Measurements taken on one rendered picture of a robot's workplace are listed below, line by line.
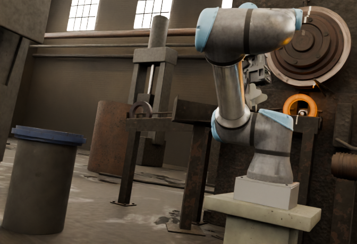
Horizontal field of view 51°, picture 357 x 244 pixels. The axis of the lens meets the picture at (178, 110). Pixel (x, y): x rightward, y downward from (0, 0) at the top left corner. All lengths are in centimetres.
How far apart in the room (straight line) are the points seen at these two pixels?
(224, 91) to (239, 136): 21
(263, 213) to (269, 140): 24
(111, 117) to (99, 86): 662
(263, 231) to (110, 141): 356
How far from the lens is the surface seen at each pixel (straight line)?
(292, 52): 221
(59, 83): 1238
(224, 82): 109
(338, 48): 224
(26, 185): 170
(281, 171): 127
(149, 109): 263
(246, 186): 124
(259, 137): 127
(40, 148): 167
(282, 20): 99
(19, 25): 387
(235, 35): 96
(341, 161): 198
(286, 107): 225
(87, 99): 1144
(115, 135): 462
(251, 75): 140
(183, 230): 211
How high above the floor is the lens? 43
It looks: 6 degrees up
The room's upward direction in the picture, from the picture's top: 9 degrees clockwise
